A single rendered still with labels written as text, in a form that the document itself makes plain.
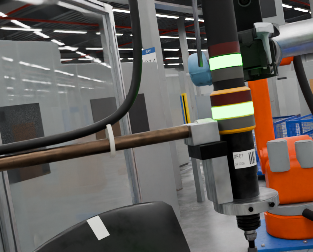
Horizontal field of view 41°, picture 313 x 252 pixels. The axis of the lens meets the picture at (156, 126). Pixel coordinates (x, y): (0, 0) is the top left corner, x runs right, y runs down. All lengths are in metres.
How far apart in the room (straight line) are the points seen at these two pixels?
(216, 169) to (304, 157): 3.89
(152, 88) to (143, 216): 4.57
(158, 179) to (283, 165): 1.58
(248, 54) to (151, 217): 0.31
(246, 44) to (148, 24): 6.66
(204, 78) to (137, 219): 0.42
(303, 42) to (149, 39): 6.38
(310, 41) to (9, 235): 0.89
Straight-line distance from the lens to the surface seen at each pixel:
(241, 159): 0.44
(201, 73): 0.89
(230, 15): 0.45
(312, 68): 11.23
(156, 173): 5.04
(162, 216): 0.58
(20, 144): 0.41
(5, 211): 1.18
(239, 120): 0.43
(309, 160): 4.32
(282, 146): 4.24
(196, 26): 0.46
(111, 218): 0.56
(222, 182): 0.43
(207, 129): 0.42
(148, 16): 7.35
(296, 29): 0.99
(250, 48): 0.70
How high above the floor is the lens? 1.58
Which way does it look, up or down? 3 degrees down
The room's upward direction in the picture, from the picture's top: 9 degrees counter-clockwise
